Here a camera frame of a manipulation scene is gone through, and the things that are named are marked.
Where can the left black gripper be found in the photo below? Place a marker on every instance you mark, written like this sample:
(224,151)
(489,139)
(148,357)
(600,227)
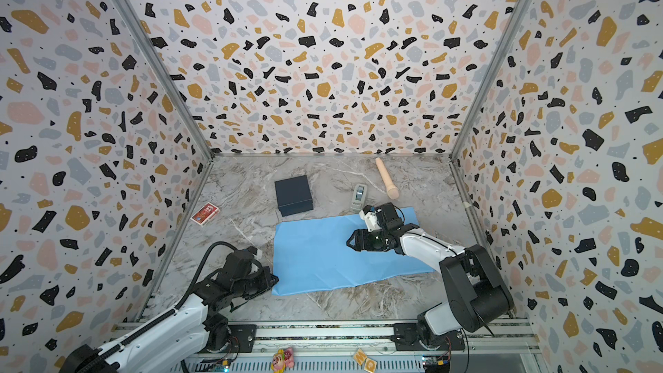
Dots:
(266,284)

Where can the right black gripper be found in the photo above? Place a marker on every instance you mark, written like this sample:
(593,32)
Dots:
(364,239)

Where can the blue wrapping paper sheet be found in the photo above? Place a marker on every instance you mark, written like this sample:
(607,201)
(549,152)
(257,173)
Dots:
(312,256)

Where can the dark navy gift box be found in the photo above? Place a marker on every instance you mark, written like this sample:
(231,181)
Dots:
(294,196)

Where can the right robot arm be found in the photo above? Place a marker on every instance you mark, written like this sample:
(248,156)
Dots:
(475,291)

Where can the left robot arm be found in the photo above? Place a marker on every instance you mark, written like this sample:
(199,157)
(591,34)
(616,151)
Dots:
(194,324)

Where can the white tape dispenser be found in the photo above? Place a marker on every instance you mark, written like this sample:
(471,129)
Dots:
(359,197)

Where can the red playing card deck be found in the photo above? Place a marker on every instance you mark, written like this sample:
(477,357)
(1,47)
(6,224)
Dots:
(205,214)

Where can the pink yellow sticker toy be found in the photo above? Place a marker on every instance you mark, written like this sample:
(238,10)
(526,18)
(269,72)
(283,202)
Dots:
(283,359)

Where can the orange square sticker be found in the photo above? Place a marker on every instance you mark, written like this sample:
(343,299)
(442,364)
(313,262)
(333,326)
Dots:
(363,360)

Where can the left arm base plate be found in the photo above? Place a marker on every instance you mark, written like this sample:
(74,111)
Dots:
(231,339)

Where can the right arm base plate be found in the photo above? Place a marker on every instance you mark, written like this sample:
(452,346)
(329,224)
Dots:
(416,337)

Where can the aluminium mounting rail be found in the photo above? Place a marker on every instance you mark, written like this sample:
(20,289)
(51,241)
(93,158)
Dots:
(507,345)

